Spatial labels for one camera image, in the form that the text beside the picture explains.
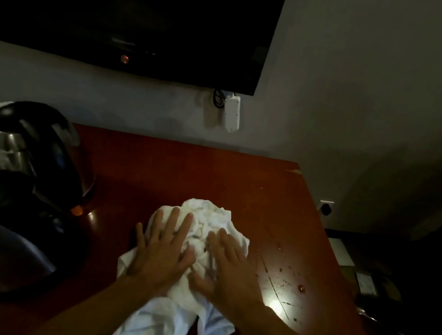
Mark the person's right hand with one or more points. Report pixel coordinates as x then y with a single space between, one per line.
232 281

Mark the person's left hand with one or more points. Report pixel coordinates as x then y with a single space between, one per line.
160 261

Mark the white cloth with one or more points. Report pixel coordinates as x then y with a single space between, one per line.
200 214

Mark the black and steel kettle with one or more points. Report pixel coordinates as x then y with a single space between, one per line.
48 163

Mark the person's left forearm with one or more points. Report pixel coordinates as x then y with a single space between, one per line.
99 314

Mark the dark red wooden table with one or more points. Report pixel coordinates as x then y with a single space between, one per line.
223 181

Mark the white paper sheet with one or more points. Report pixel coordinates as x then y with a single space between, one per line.
341 252

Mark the black power plug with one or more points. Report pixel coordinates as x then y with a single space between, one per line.
326 209

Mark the small white card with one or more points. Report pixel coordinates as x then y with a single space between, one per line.
366 284

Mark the shiny metal object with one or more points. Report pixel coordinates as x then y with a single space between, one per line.
365 313

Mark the black chair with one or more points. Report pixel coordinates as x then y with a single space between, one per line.
436 294

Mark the white wall socket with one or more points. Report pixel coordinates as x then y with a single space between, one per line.
321 202

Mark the black wall television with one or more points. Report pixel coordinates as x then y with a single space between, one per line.
124 5

